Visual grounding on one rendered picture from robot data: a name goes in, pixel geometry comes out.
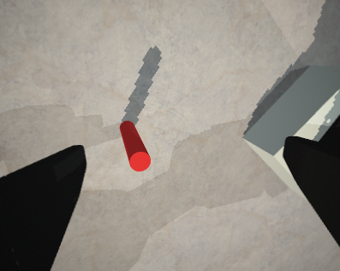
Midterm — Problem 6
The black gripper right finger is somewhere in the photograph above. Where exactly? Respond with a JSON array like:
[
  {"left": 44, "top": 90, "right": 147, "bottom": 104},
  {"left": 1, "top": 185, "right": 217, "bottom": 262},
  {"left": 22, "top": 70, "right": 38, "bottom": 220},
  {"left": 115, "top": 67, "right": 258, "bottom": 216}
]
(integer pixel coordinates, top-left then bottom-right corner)
[{"left": 283, "top": 136, "right": 340, "bottom": 247}]

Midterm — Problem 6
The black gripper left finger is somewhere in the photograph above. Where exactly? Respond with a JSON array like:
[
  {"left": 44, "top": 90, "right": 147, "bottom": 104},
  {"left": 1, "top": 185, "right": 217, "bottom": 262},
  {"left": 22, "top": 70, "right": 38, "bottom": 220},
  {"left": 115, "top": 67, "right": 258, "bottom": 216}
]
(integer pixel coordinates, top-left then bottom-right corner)
[{"left": 0, "top": 145, "right": 86, "bottom": 271}]

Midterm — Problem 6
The red peg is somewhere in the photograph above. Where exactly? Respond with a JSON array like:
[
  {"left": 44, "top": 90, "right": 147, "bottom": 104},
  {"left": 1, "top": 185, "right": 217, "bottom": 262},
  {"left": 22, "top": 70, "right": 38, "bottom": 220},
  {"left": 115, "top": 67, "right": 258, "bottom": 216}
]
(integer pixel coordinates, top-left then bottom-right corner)
[{"left": 120, "top": 121, "right": 151, "bottom": 172}]

